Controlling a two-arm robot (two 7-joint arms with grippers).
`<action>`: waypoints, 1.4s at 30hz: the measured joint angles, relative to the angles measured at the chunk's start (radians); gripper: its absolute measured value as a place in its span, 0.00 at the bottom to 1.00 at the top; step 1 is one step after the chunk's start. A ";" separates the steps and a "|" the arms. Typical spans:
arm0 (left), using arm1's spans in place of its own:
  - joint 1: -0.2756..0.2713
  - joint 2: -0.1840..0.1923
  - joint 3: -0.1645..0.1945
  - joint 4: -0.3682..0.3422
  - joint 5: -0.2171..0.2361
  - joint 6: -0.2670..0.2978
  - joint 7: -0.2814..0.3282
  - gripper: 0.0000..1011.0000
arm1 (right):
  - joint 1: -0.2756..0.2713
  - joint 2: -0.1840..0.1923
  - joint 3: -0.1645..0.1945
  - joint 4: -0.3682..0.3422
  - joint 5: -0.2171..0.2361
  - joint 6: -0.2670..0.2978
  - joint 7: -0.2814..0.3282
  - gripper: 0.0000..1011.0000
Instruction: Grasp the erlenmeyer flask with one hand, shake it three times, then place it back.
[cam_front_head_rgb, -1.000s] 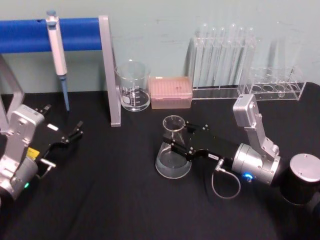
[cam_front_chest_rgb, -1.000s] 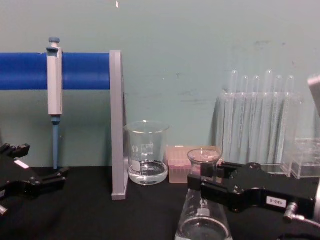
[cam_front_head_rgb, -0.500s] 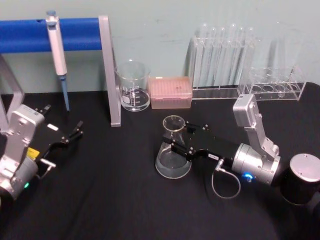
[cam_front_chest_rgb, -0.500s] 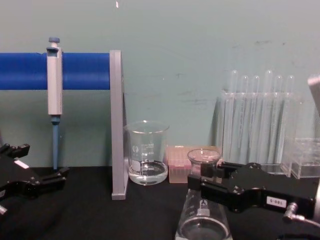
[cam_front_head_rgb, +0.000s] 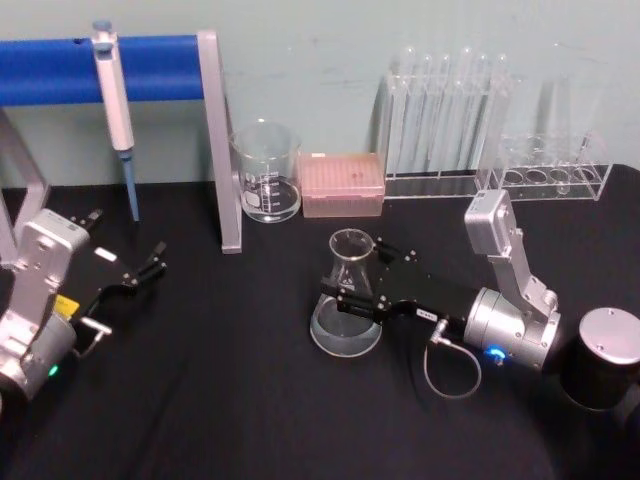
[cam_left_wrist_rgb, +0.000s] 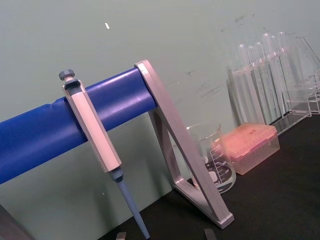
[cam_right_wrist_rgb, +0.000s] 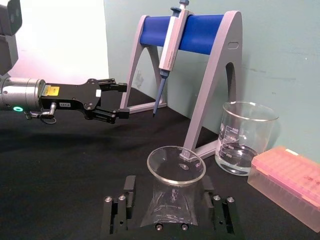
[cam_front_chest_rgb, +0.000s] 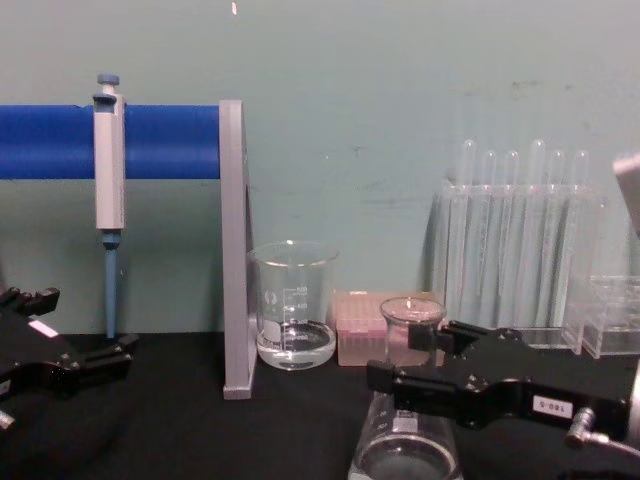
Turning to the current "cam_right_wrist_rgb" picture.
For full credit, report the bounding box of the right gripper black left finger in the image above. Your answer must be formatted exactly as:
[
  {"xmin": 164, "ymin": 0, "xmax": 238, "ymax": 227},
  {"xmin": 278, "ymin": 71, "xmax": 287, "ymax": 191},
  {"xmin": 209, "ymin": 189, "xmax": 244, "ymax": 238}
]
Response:
[{"xmin": 100, "ymin": 174, "xmax": 137, "ymax": 236}]

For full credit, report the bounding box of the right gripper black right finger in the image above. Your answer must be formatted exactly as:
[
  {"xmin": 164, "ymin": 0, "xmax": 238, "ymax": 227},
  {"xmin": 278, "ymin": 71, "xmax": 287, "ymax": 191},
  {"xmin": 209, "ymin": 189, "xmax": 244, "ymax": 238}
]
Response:
[{"xmin": 201, "ymin": 174, "xmax": 241, "ymax": 236}]

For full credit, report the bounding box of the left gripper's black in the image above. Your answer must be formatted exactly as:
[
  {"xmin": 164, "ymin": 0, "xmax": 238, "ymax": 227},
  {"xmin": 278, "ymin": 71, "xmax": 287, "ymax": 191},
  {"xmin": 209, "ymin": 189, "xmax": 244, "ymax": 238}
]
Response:
[{"xmin": 39, "ymin": 77, "xmax": 131, "ymax": 125}]

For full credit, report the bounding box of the small clear glass beaker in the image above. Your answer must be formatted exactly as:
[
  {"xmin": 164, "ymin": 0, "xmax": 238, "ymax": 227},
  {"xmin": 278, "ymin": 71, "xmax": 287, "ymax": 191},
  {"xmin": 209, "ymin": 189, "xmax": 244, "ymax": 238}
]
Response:
[{"xmin": 139, "ymin": 145, "xmax": 207, "ymax": 228}]

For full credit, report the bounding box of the pink pipette tip box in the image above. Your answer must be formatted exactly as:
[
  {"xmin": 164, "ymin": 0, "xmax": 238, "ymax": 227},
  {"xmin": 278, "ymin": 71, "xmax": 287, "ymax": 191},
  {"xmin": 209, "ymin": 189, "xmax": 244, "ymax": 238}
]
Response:
[{"xmin": 246, "ymin": 145, "xmax": 320, "ymax": 234}]

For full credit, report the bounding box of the black table cloth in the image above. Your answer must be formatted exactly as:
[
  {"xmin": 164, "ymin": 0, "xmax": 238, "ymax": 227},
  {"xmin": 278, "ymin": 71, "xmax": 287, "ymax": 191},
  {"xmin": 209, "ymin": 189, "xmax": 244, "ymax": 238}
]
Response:
[{"xmin": 0, "ymin": 86, "xmax": 320, "ymax": 240}]

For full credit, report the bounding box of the large clear glass beaker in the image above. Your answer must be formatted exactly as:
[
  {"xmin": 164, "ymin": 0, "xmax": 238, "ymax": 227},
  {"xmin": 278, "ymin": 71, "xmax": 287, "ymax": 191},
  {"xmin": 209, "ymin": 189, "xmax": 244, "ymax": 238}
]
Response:
[{"xmin": 214, "ymin": 100, "xmax": 280, "ymax": 177}]

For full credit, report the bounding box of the grey and blue pipette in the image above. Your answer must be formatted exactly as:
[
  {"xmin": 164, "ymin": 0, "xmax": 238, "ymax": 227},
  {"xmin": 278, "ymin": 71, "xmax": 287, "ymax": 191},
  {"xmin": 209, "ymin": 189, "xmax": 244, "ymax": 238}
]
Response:
[{"xmin": 152, "ymin": 0, "xmax": 191, "ymax": 118}]

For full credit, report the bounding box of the grey pipette stand, blue roll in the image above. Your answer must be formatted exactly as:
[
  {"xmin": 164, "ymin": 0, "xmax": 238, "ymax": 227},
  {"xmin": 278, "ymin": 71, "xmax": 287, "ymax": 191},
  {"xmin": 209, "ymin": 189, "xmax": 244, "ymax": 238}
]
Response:
[{"xmin": 119, "ymin": 10, "xmax": 244, "ymax": 161}]

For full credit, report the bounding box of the thin dark cable, silver plug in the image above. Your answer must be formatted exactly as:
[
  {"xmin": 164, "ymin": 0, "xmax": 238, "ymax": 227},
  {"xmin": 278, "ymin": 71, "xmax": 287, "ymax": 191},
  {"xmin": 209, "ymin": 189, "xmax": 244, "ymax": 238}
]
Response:
[{"xmin": 24, "ymin": 101, "xmax": 58, "ymax": 125}]

